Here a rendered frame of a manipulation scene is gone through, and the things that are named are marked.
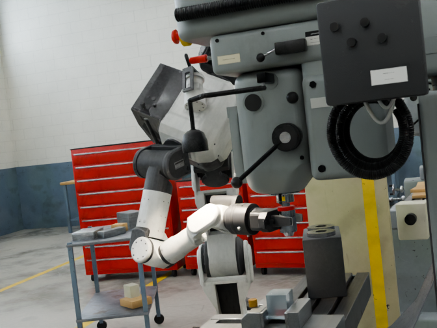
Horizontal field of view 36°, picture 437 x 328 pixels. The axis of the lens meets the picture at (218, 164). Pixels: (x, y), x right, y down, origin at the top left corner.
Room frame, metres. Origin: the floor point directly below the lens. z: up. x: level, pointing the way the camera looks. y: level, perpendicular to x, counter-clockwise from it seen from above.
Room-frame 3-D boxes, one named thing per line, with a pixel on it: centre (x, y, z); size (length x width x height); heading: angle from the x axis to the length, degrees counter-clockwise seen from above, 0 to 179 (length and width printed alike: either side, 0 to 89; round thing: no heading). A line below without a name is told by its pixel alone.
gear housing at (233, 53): (1.77, -0.21, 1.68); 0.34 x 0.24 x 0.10; 70
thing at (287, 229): (1.78, -0.17, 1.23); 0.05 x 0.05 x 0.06
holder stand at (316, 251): (2.16, -0.31, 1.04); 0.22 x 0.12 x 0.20; 171
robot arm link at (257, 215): (1.84, -0.09, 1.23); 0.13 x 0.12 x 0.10; 142
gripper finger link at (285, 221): (1.76, -0.15, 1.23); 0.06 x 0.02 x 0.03; 52
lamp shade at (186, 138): (1.84, 0.06, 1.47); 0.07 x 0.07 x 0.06
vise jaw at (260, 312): (1.65, -0.06, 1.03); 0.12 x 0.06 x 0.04; 158
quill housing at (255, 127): (1.78, -0.17, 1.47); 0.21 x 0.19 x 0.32; 160
